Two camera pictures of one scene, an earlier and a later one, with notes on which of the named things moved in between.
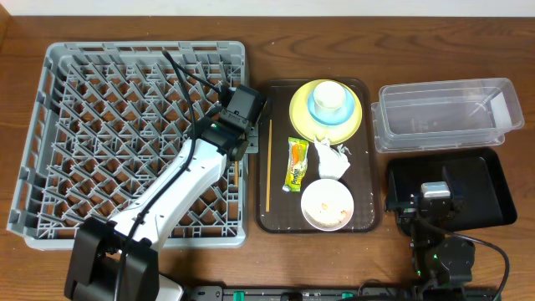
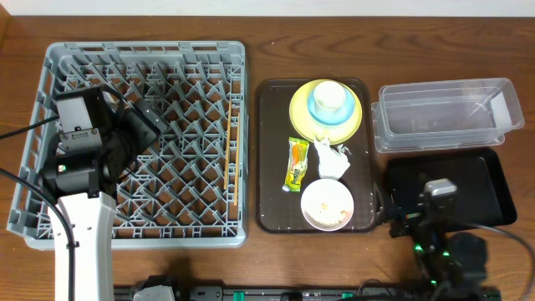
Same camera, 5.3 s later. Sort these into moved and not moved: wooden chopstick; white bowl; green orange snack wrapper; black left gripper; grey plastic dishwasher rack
Moved: wooden chopstick; black left gripper
Not moved: green orange snack wrapper; white bowl; grey plastic dishwasher rack
